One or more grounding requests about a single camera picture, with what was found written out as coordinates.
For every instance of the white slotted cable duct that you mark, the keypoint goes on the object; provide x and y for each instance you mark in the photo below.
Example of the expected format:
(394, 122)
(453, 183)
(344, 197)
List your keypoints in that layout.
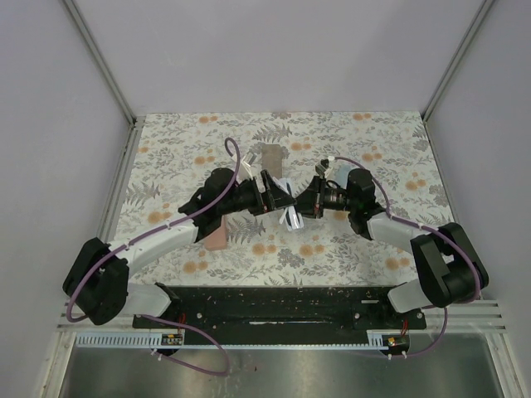
(151, 340)

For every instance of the aluminium front rail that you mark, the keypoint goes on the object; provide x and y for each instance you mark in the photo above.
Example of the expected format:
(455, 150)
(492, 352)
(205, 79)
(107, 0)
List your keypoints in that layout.
(483, 317)

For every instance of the right aluminium frame post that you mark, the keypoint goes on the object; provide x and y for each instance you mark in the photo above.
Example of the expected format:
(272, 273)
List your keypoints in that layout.
(466, 42)

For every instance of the pink glasses case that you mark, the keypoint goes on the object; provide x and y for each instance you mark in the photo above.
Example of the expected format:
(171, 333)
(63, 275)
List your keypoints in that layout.
(217, 240)

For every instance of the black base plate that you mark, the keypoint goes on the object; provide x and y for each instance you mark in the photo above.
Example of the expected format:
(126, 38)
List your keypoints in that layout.
(358, 308)

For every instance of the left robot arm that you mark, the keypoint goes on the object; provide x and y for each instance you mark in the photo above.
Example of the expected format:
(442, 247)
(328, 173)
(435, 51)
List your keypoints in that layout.
(98, 283)

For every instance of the steel floor panel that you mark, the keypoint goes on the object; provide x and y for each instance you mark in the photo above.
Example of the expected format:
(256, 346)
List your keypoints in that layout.
(463, 365)

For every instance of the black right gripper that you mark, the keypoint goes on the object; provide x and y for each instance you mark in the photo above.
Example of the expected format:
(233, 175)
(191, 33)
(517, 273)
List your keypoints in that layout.
(312, 200)

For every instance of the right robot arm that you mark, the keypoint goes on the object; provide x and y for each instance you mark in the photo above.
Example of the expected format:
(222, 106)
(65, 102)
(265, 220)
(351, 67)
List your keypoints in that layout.
(449, 269)

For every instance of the white frame sunglasses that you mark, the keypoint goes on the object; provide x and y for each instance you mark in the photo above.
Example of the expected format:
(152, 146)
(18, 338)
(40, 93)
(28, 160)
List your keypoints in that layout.
(290, 218)

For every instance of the floral tablecloth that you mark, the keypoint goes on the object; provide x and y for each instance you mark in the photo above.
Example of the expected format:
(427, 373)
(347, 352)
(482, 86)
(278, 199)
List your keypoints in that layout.
(173, 154)

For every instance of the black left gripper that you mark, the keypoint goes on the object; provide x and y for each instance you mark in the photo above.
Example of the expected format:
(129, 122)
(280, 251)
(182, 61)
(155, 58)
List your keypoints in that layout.
(277, 198)

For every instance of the aluminium frame post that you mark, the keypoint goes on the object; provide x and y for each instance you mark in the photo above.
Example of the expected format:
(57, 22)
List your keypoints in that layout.
(75, 14)
(466, 42)

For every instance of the left aluminium frame post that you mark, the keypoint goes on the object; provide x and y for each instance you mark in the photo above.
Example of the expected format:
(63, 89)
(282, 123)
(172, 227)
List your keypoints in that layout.
(75, 14)

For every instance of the beige glasses case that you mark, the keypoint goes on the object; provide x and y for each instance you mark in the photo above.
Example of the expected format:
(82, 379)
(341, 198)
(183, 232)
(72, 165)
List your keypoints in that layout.
(272, 159)

